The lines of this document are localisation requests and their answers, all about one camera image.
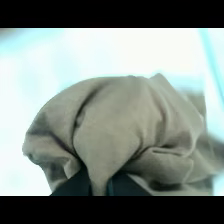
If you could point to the beige garment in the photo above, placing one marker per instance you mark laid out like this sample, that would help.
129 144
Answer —
126 120

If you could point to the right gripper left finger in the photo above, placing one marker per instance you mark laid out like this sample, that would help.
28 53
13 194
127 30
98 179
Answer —
75 186

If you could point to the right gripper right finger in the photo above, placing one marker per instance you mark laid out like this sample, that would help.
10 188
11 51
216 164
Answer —
126 186

